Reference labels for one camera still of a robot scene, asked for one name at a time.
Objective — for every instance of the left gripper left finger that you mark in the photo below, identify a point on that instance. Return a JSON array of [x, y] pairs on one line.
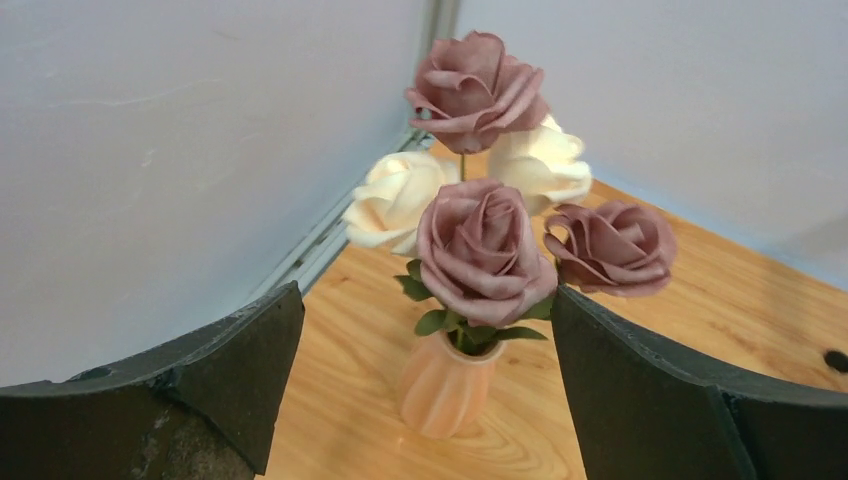
[[201, 406]]

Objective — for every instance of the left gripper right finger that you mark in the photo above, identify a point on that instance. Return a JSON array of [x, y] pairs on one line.
[[647, 407]]

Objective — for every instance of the purple artificial flower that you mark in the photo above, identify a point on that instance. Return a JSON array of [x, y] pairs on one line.
[[619, 249]]

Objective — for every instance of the mauve artificial rose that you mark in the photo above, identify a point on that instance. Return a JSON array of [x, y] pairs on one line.
[[478, 257]]

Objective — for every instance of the white artificial rose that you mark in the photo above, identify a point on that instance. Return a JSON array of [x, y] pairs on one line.
[[543, 164]]

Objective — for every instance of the cream artificial rose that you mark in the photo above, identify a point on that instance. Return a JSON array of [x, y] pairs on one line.
[[387, 207]]

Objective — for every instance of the dark pink artificial flower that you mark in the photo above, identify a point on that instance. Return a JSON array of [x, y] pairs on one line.
[[468, 92]]

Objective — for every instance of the pink ribbed vase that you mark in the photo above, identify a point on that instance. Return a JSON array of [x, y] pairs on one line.
[[442, 390]]

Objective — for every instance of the black tripod stand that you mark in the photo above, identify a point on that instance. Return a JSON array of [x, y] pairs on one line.
[[836, 360]]

